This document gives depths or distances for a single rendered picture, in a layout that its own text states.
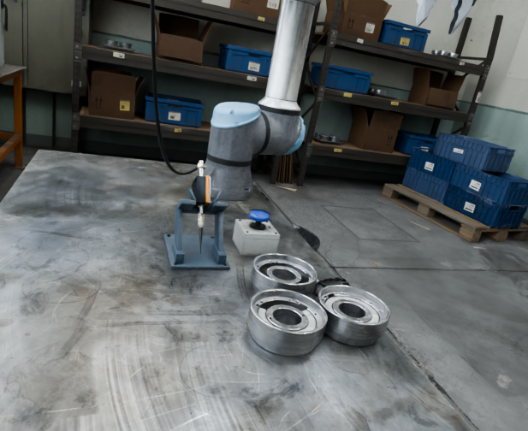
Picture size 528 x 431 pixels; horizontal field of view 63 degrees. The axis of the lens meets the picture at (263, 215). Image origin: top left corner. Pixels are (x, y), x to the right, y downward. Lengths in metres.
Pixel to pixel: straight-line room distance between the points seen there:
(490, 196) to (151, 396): 3.93
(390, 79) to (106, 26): 3.07
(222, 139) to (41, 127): 3.68
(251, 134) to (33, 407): 0.78
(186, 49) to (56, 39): 1.10
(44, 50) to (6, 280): 3.71
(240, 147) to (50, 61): 3.37
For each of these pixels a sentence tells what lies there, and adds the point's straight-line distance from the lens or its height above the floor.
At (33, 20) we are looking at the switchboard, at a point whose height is 1.12.
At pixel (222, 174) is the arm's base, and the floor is 0.86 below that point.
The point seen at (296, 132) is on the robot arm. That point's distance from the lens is 1.18.
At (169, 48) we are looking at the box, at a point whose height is 1.10.
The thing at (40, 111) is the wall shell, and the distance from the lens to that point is 4.63.
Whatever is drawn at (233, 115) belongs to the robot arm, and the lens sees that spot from 1.06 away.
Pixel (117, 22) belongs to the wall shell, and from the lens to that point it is 4.52.
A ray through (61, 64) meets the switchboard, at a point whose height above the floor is 0.80.
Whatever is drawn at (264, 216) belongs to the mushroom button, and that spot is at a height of 0.87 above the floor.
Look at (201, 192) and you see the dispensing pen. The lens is 0.74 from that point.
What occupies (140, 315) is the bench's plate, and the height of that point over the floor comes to 0.80.
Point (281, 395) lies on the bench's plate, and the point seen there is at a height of 0.80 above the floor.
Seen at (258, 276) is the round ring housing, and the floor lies 0.83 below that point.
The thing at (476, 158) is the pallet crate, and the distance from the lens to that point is 4.38.
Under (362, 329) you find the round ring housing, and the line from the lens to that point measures 0.61.
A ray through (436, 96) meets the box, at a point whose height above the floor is 1.12.
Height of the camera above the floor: 1.14
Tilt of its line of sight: 19 degrees down
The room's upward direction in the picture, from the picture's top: 11 degrees clockwise
